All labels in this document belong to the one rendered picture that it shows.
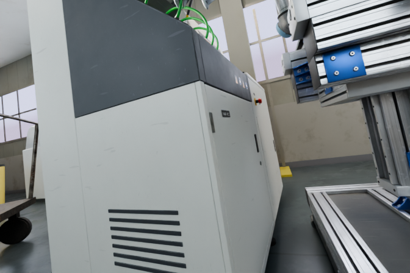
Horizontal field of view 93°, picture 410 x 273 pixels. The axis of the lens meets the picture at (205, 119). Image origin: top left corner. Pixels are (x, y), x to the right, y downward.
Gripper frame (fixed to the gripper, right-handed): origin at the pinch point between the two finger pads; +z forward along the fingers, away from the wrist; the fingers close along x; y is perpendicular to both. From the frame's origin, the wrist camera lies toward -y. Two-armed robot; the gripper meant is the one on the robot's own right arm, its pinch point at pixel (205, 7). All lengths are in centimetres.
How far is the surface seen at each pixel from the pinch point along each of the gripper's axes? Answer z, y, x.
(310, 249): 123, 22, 27
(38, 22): -6, -71, -33
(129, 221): 83, -28, -34
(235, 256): 93, 6, -29
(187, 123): 55, 0, -33
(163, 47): 30.2, -3.9, -33.2
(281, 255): 123, 10, 20
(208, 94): 47, 6, -29
